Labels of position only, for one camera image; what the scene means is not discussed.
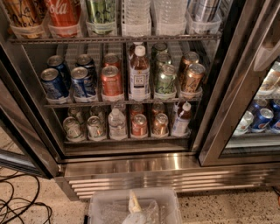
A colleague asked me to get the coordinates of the silver can rear left bottom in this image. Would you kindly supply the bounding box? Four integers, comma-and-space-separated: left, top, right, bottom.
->
67, 107, 85, 124

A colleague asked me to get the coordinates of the copper can front middle shelf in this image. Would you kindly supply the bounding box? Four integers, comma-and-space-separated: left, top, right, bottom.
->
179, 63, 206, 96

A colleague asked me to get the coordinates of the water bottle top left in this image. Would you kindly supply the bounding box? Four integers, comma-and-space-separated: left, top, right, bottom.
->
121, 0, 151, 37

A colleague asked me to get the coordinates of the tea bottle front middle shelf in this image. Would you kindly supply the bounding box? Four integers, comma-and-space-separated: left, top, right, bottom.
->
129, 45, 151, 101

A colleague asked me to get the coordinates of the copper can rear bottom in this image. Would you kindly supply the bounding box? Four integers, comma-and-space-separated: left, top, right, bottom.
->
151, 102, 165, 118

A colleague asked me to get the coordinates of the clear plastic bin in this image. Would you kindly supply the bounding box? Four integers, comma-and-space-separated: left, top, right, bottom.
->
88, 187, 183, 224

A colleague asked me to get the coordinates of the copper can rear middle shelf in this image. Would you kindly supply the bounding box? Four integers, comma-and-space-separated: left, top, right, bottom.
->
178, 52, 200, 80

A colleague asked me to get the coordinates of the tea bottle rear middle shelf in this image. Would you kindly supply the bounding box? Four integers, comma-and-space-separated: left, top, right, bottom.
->
129, 42, 144, 60

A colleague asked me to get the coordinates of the copper can shelf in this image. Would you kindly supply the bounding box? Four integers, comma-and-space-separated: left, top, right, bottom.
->
179, 63, 206, 96
178, 52, 200, 80

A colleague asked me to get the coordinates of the tea bottle shelf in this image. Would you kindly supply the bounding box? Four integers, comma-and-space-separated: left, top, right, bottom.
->
171, 101, 192, 137
129, 42, 144, 60
129, 45, 151, 101

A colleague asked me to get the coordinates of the water bottle top right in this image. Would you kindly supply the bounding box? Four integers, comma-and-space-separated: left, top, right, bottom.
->
152, 0, 187, 36

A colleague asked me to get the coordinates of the blue pepsi can front left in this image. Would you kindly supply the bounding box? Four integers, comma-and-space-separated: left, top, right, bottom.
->
40, 68, 69, 104

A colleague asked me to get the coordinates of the left open fridge door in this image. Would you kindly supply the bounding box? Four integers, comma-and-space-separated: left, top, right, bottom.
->
0, 63, 60, 179

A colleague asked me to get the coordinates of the green can top shelf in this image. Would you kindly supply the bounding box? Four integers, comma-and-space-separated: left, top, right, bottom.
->
86, 0, 116, 35

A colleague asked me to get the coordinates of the blue can far right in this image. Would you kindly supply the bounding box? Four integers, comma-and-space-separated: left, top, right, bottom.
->
269, 112, 280, 133

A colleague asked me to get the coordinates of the silver can front left bottom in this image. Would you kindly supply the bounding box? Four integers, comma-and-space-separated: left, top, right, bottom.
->
63, 116, 85, 142

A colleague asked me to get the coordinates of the silver can top shelf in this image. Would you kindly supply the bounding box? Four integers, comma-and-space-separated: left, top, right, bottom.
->
185, 0, 221, 35

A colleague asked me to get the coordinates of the upper wire shelf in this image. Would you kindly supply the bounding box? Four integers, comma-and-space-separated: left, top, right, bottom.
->
8, 32, 222, 45

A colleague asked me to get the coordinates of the tea bottle bottom shelf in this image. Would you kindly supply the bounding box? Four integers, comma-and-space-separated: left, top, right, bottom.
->
171, 101, 192, 137

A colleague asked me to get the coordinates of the water bottle bottom shelf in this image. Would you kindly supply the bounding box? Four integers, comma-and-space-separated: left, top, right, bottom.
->
108, 108, 127, 140

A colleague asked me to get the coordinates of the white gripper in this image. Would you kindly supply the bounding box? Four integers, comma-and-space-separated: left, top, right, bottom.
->
122, 190, 147, 224

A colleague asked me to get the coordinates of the red coke can front bottom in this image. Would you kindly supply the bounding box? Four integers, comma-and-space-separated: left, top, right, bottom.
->
131, 114, 147, 137

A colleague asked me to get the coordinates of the green can front middle shelf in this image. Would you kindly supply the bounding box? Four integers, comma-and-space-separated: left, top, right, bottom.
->
155, 64, 177, 100

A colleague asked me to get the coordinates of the copper can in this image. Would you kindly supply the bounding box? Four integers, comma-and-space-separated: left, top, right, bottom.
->
151, 102, 165, 118
152, 113, 169, 137

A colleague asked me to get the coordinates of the right glass fridge door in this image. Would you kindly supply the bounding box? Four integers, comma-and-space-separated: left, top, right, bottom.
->
199, 0, 280, 166

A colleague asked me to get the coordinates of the red coke can rear bottom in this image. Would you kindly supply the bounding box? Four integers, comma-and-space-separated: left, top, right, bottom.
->
129, 104, 144, 118

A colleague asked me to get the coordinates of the wire shelf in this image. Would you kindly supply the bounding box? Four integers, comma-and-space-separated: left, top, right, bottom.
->
44, 96, 202, 109
8, 32, 222, 45

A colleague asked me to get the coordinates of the white can right fridge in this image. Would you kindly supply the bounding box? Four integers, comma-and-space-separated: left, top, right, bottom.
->
234, 110, 254, 136

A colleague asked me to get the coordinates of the blue pepsi can right fridge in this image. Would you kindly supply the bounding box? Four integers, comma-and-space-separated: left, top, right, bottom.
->
251, 108, 274, 132

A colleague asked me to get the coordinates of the copper can front bottom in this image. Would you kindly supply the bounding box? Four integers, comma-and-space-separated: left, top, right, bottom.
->
152, 113, 169, 137

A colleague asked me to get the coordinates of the blue pepsi can rear left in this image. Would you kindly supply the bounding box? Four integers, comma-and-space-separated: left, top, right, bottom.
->
47, 55, 71, 89

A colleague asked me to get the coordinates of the green can rear middle shelf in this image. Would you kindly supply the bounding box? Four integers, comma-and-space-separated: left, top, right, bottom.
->
151, 42, 168, 57

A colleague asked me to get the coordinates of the middle wire shelf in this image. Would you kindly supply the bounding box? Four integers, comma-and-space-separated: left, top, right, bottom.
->
44, 96, 202, 109

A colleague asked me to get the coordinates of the red coke can front middle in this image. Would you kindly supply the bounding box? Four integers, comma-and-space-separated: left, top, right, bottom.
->
101, 66, 124, 102

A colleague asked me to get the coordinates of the green can shelf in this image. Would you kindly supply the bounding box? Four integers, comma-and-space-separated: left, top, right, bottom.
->
151, 42, 168, 57
155, 64, 177, 100
86, 0, 116, 35
155, 52, 172, 74

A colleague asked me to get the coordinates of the black cable on floor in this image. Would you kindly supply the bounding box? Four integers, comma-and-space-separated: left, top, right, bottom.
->
0, 165, 53, 224

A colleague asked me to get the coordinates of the blue pepsi can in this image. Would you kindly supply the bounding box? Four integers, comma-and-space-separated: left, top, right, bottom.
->
75, 54, 97, 85
71, 66, 97, 102
40, 68, 69, 104
47, 55, 71, 89

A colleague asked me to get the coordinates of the red coke can top shelf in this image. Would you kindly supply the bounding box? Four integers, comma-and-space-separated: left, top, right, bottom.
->
45, 0, 81, 38

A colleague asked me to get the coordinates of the red coke can rear middle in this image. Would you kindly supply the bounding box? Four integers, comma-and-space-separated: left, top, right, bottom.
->
103, 53, 121, 69

